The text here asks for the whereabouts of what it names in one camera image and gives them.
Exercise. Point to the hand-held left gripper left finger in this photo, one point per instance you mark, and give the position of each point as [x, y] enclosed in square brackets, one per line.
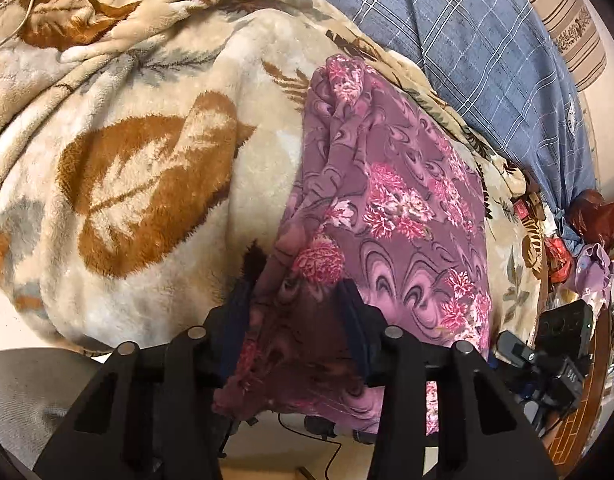
[234, 320]

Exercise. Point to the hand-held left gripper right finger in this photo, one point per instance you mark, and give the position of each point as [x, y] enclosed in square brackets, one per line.
[357, 330]

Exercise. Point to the lilac floral cloth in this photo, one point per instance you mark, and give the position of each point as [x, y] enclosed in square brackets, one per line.
[594, 272]

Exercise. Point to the dark red cloth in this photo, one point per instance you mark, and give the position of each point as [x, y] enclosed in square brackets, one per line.
[599, 217]

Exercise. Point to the beige striped cushion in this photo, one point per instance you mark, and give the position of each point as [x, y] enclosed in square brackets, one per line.
[562, 15]

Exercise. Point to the beige leaf print blanket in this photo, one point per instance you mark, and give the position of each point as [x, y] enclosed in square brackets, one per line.
[137, 160]

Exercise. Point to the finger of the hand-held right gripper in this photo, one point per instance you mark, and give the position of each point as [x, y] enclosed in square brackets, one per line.
[514, 347]

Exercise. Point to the wooden furniture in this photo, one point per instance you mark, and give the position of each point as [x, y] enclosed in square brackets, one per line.
[587, 425]

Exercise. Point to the blue checked quilt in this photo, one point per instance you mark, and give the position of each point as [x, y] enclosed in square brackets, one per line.
[467, 50]

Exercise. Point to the grey cloth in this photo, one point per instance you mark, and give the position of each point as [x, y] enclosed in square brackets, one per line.
[32, 400]

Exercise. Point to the red plastic bag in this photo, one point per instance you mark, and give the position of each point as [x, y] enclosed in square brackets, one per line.
[557, 257]

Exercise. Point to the purple floral shirt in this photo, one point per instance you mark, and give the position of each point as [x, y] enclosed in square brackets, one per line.
[402, 200]

